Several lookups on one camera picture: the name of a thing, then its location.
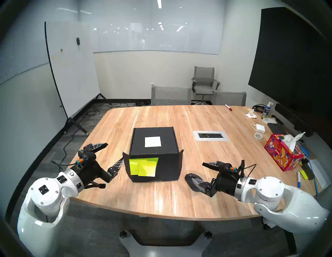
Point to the glass wall whiteboard with scribbles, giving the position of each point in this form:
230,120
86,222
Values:
20,51

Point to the black whiteboard eraser block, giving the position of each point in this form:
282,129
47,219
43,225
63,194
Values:
308,169

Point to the blue whiteboard marker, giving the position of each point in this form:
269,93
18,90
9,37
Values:
299,180

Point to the blue flat packet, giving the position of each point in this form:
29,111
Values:
304,151

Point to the silver table power outlet panel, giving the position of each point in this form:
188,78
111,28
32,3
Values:
210,135

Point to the flat white paper towel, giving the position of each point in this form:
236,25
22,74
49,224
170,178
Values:
269,120

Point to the neon yellow sticky note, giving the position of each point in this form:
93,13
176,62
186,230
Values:
133,167
149,168

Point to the black keyboard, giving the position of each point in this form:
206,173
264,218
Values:
277,128

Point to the colourful Kleenex tissue box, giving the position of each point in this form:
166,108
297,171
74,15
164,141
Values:
281,155

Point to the red whiteboard marker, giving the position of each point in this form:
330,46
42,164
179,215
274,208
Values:
228,107

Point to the white tissue sheet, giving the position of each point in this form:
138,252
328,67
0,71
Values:
291,141

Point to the grey plain mesh chair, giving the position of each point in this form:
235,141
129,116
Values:
229,99

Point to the large black wall television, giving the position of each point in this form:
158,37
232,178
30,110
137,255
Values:
290,64

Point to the Expo cleaner spray bottle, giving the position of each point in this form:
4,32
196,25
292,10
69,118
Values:
266,112

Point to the mobile whiteboard on black stand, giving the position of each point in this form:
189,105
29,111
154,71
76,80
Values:
70,64

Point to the pale yellow sticky note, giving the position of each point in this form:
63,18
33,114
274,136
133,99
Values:
153,142

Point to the black video bar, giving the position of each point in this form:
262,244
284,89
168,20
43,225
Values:
293,119

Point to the yellow sticky note pad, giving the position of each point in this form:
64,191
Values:
304,175

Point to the grey ribbed mesh chair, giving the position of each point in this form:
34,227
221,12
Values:
171,95

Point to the linear ceiling light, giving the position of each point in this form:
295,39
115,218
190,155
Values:
159,4

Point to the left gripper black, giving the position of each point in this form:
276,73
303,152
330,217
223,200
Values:
88,172

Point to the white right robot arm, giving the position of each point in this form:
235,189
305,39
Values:
285,204

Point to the black Logitech computer mouse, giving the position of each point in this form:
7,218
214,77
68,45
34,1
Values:
188,177

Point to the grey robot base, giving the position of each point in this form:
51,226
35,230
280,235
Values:
160,250

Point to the crumpled white tissue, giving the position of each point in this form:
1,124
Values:
251,114

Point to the wide glass wall whiteboard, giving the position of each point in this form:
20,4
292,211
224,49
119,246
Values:
155,38

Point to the grey office chair with armrests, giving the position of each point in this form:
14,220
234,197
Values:
203,80

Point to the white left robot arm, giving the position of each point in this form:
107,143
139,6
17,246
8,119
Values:
44,191

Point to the black cardboard box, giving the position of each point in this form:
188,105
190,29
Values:
168,168

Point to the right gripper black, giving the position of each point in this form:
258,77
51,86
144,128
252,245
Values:
225,182

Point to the white power adapter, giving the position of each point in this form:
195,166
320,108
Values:
260,128

